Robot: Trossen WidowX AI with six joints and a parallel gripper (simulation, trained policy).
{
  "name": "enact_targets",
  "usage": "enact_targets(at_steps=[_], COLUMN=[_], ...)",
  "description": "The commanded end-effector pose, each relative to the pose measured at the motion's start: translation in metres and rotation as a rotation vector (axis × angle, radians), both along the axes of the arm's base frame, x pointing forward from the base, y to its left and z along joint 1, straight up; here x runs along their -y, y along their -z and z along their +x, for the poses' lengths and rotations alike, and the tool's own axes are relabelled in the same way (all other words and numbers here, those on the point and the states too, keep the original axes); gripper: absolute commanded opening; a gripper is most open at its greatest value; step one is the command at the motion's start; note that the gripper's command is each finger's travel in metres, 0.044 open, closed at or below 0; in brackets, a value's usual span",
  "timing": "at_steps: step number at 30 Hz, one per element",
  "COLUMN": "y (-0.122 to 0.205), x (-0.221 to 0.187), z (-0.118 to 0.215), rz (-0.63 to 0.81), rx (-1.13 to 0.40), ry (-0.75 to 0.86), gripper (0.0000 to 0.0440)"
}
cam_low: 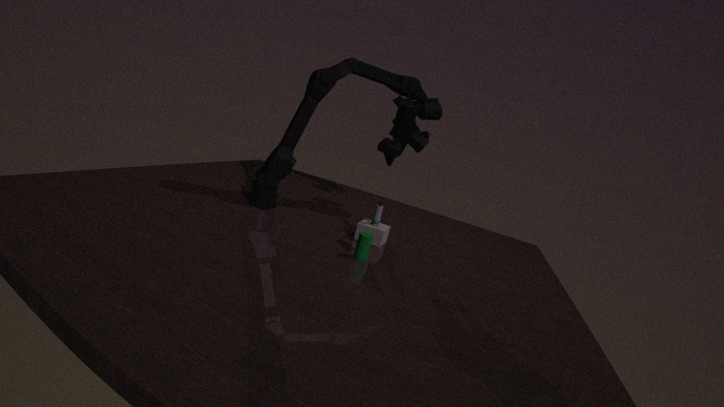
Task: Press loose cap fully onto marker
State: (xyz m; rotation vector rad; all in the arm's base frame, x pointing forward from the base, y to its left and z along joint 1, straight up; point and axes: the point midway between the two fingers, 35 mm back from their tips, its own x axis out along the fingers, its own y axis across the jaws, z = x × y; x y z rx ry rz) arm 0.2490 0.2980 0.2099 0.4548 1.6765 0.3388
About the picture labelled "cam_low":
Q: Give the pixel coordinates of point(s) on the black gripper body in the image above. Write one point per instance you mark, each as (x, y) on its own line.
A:
(393, 147)

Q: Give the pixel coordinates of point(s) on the green marker cap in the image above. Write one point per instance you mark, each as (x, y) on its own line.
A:
(363, 246)

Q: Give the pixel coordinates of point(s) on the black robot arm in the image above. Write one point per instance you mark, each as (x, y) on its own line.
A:
(280, 162)

